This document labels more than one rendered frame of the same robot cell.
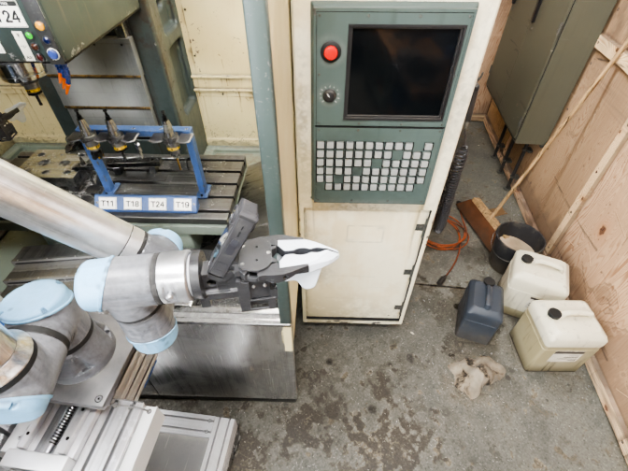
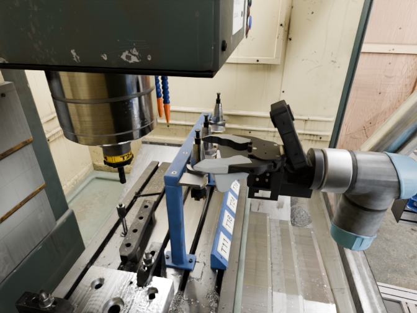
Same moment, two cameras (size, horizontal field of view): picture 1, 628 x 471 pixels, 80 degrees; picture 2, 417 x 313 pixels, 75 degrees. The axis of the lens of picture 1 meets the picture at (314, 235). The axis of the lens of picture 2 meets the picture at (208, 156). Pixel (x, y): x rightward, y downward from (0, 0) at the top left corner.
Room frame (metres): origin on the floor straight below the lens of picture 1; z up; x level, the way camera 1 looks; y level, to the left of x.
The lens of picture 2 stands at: (1.20, 1.51, 1.60)
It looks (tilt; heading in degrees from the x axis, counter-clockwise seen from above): 29 degrees down; 279
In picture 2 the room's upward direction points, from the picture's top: straight up
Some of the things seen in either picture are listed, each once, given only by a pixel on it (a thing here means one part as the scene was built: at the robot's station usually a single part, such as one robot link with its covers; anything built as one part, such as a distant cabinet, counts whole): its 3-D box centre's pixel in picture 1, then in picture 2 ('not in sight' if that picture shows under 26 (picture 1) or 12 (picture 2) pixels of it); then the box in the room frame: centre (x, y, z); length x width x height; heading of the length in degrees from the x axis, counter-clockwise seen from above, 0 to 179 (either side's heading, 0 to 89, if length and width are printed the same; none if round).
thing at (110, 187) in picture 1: (98, 164); (176, 225); (1.39, 0.95, 1.05); 0.10 x 0.05 x 0.30; 178
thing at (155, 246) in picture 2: (88, 171); (151, 268); (1.44, 1.05, 0.97); 0.13 x 0.03 x 0.15; 88
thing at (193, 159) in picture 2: (83, 126); (198, 153); (1.33, 0.90, 1.26); 0.04 x 0.04 x 0.07
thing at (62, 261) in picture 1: (106, 276); (285, 305); (1.03, 0.91, 0.70); 0.90 x 0.30 x 0.16; 88
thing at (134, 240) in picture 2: (135, 165); (139, 231); (1.54, 0.88, 0.93); 0.26 x 0.05 x 0.06; 93
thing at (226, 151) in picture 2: (20, 114); (226, 150); (1.24, 1.05, 1.35); 0.09 x 0.03 x 0.06; 158
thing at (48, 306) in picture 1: (45, 317); not in sight; (0.42, 0.55, 1.33); 0.13 x 0.12 x 0.14; 8
